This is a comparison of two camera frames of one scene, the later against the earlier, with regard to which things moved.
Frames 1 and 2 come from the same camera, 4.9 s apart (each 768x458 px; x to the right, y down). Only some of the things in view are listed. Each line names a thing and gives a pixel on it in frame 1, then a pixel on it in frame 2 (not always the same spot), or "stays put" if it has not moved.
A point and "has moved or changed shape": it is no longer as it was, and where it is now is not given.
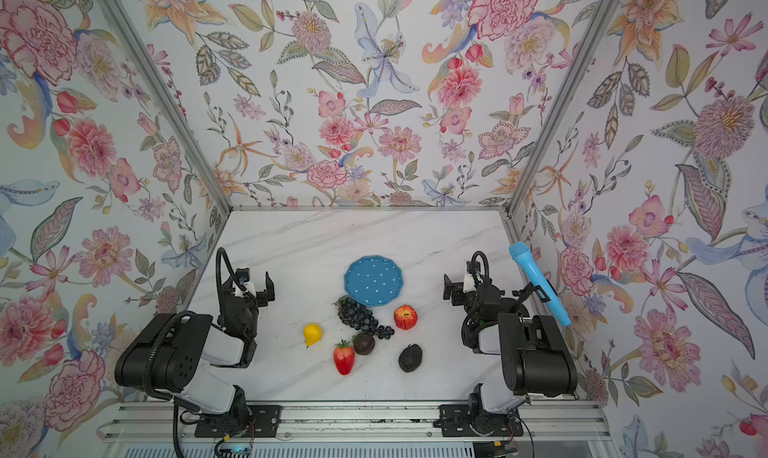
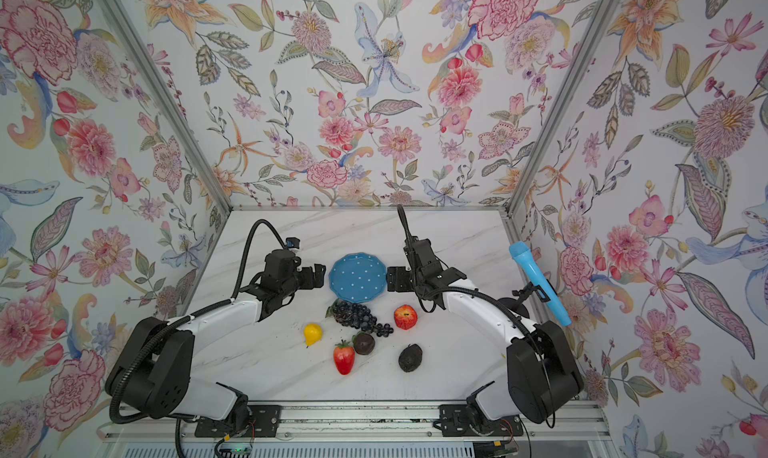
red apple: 405,317 stays put
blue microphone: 520,251 stays put
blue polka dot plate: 373,280 has moved or changed shape
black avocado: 410,357 stays put
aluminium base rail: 545,423 stays put
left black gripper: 260,296 → 312,282
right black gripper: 459,294 → 399,274
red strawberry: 344,356 stays put
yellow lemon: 312,334 stays put
